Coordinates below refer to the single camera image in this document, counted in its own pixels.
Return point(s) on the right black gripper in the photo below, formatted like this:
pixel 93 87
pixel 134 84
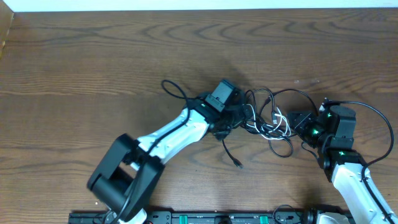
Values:
pixel 300 119

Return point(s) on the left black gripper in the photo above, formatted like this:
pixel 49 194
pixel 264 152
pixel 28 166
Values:
pixel 230 121

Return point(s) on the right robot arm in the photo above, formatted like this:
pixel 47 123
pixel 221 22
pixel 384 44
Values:
pixel 330 132

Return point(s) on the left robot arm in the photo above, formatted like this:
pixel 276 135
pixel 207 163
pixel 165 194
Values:
pixel 127 175

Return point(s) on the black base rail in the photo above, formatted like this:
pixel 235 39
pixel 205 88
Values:
pixel 284 214

